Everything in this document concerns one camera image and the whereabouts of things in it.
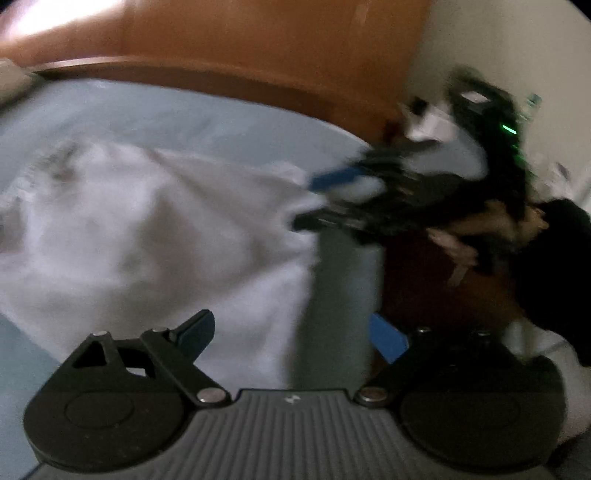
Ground person's right hand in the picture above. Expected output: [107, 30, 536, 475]
[426, 198, 551, 283]

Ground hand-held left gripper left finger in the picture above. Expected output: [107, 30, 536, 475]
[69, 309, 232, 408]

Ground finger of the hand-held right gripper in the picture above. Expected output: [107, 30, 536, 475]
[292, 198, 386, 244]
[308, 147, 419, 193]

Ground teal patterned bed sheet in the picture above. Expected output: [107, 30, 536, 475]
[0, 76, 386, 480]

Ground white crumpled object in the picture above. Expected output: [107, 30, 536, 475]
[399, 97, 462, 144]

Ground clear plastic bottle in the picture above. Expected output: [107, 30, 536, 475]
[522, 92, 544, 126]

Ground wooden headboard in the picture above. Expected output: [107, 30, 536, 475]
[0, 0, 435, 145]

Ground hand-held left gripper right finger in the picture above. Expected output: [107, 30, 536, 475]
[353, 313, 523, 408]

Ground grey sweatpants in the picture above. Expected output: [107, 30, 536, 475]
[0, 141, 329, 393]

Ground person's right forearm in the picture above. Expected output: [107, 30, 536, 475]
[505, 198, 591, 367]

